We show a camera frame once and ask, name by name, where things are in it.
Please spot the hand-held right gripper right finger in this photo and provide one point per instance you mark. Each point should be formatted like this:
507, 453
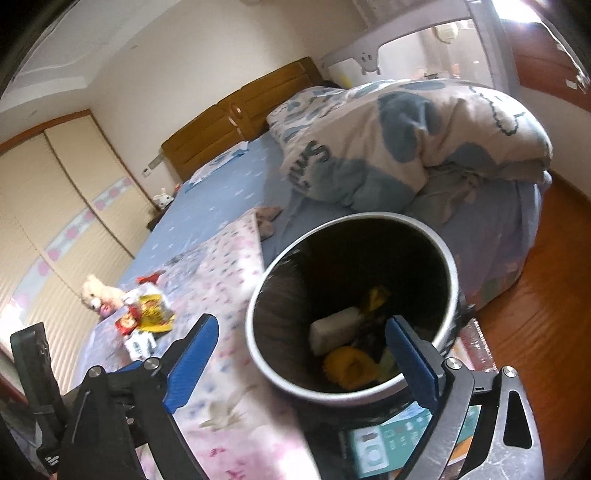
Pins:
413, 364

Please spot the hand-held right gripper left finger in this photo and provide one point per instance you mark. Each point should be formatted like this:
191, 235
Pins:
194, 360

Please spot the green drink carton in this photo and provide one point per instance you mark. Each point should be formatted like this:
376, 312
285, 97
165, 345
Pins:
390, 364

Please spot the yellow green snack packet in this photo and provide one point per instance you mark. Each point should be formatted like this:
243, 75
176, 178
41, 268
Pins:
154, 316

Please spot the tall yellow foam net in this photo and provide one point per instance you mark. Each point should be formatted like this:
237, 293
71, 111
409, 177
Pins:
348, 367

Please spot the white round trash bin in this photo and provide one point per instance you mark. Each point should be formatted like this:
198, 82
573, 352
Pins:
251, 330

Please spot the short yellow foam net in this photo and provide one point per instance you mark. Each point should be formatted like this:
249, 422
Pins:
376, 300

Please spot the red and white carton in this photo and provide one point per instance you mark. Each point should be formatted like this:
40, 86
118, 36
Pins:
334, 330

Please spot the small red wrapper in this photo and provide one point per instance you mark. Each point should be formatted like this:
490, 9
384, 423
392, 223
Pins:
148, 278

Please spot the black bin liner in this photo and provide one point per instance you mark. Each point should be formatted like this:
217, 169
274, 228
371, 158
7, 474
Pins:
369, 249

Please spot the teal printed cardboard box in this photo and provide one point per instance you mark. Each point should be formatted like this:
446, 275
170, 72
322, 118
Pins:
397, 434

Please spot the pink floral blanket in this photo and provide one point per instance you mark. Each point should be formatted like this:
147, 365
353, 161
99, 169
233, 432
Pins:
231, 286

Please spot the beige teddy bear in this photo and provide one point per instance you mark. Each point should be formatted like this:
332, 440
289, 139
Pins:
99, 290

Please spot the dark wooden nightstand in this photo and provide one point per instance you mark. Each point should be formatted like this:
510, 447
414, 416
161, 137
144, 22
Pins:
159, 217

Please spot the beige dotted cloth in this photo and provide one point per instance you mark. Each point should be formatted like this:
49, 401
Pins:
268, 221

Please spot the cream sliding door wardrobe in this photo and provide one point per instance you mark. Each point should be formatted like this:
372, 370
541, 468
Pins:
46, 207

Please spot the white rabbit toy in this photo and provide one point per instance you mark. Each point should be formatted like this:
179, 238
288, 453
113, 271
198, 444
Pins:
163, 198

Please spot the bed with blue sheet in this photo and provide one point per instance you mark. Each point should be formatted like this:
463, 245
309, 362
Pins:
221, 194

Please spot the blue and white pillow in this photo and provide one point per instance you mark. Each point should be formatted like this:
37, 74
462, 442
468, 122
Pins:
221, 161

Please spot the wooden headboard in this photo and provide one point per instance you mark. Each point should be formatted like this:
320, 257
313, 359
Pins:
207, 134

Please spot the blue patterned quilt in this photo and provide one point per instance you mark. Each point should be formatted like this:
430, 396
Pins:
392, 138

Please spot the reddish wooden dresser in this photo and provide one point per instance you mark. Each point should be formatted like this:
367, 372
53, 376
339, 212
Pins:
535, 55

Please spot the white round device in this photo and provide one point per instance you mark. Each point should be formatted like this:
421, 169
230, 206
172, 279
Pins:
445, 32

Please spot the wall switch panel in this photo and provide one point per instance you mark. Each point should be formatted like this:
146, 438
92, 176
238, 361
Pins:
156, 161

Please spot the grey bed rail guard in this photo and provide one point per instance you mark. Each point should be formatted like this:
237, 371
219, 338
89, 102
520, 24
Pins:
369, 41

